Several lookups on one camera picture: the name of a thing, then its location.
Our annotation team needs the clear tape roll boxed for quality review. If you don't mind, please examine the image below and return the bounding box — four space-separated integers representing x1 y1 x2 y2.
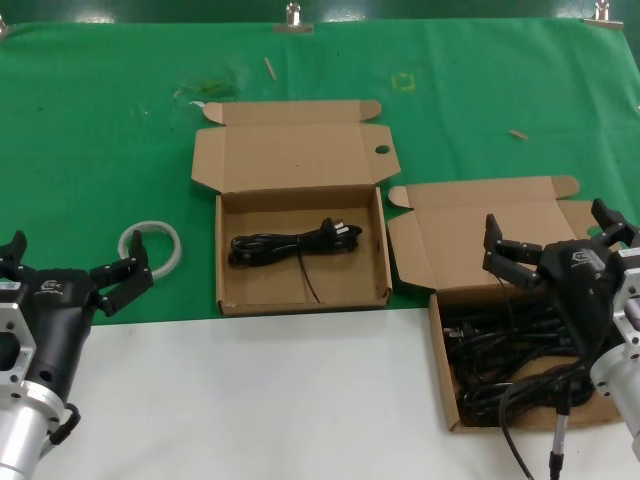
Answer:
117 219 183 281

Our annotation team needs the black power cable pile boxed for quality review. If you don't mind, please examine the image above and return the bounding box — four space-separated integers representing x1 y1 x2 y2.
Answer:
441 287 597 429

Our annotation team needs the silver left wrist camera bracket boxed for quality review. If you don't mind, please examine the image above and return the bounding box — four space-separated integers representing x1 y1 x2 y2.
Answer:
0 282 40 389

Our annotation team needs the green table cloth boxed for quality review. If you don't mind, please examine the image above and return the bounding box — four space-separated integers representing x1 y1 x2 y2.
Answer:
0 17 640 329

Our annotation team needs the right arm cable metal connector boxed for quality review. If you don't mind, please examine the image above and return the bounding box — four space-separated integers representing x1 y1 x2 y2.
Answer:
498 359 592 480

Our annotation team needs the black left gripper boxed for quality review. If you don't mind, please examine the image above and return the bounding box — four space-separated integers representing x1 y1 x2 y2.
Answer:
0 230 156 402

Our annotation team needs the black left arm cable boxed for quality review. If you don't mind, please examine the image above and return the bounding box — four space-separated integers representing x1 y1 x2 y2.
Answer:
46 401 82 447

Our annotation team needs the cardboard box holding cable pile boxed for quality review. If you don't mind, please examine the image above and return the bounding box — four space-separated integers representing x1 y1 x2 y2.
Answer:
386 174 640 434

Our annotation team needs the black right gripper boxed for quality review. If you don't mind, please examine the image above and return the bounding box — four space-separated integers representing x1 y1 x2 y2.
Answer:
481 197 640 362

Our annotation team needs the cardboard box with round hole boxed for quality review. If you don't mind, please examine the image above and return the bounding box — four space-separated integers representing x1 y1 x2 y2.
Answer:
190 98 401 317

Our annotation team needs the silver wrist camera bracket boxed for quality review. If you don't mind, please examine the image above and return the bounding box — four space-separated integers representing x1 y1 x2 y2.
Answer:
611 246 640 362
0 282 40 389

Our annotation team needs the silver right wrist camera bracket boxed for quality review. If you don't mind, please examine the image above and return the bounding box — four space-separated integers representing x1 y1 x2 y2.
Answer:
611 246 640 362

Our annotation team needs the metal cloth clamp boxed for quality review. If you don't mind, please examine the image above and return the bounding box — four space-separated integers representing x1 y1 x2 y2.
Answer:
582 0 626 29
272 1 315 35

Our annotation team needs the clear plastic wrapper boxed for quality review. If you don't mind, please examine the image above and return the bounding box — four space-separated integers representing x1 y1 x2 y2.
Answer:
172 67 251 101

